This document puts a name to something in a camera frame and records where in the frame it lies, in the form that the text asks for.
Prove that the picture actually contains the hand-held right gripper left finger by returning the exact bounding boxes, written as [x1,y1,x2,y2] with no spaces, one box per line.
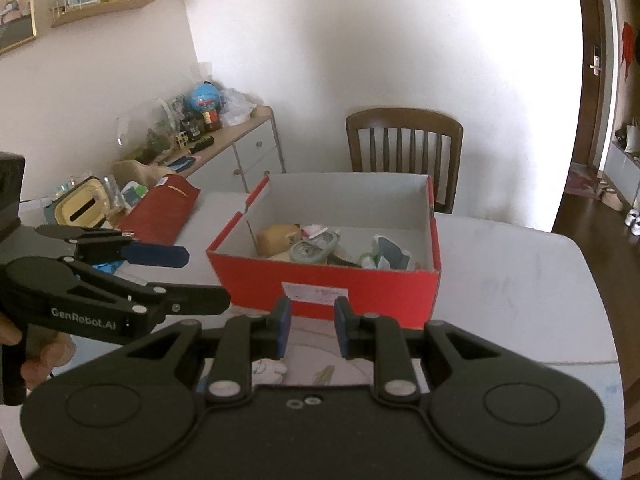
[125,296,292,406]

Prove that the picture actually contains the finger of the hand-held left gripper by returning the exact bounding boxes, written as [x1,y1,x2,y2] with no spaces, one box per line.
[35,224,191,268]
[61,258,232,316]

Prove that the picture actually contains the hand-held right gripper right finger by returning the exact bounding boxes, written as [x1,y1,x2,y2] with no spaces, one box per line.
[334,296,503,404]

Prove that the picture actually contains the white fluffy shell pouch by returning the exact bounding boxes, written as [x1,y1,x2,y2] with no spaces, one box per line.
[251,358,289,387]

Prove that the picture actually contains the red cardboard box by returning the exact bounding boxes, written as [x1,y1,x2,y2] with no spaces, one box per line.
[205,173,442,331]

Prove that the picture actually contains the light blue correction tape dispenser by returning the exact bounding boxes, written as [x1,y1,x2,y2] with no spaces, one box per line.
[289,231,342,265]

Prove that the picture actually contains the tan plush toy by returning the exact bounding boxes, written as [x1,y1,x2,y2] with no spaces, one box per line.
[255,223,304,259]

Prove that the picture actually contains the clear bag of cotton balls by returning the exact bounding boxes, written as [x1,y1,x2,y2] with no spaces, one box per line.
[372,234,417,271]

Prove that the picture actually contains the person's left hand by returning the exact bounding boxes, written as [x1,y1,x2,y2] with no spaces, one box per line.
[0,311,77,392]

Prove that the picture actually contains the red paper bag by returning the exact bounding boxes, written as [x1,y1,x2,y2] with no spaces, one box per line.
[118,174,202,247]

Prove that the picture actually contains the drinking glass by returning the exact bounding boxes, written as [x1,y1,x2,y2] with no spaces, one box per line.
[102,175,126,212]

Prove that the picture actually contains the yellow tissue box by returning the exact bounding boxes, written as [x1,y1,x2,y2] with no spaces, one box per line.
[51,177,111,227]

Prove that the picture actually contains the black torch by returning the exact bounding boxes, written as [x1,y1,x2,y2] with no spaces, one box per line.
[184,135,216,157]

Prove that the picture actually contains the glass plant terrarium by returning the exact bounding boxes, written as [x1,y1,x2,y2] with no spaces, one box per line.
[116,97,187,162]

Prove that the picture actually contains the wooden sideboard with white doors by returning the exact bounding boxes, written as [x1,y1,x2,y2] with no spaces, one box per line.
[110,105,286,194]

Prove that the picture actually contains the dark sauce bottles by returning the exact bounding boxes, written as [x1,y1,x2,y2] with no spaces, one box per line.
[181,102,222,142]

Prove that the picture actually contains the blue globe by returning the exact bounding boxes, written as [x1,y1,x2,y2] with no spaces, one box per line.
[187,82,221,112]

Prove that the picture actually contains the white plastic bag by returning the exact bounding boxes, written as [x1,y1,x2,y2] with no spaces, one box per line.
[219,88,258,127]

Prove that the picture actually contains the wooden slat-back chair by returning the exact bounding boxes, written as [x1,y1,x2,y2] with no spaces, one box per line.
[345,107,464,214]

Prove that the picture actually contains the white shoe bench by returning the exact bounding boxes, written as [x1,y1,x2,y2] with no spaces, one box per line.
[602,139,640,212]

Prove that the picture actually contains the dark wooden door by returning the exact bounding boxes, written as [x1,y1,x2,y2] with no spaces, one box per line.
[550,0,617,234]

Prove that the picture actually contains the red hanging ornament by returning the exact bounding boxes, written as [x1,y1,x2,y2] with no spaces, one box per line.
[619,22,639,82]

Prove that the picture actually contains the wooden wall shelf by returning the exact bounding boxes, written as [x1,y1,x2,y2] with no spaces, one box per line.
[49,0,162,29]

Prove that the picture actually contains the framed wall picture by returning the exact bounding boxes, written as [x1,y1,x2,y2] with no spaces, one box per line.
[0,0,39,57]

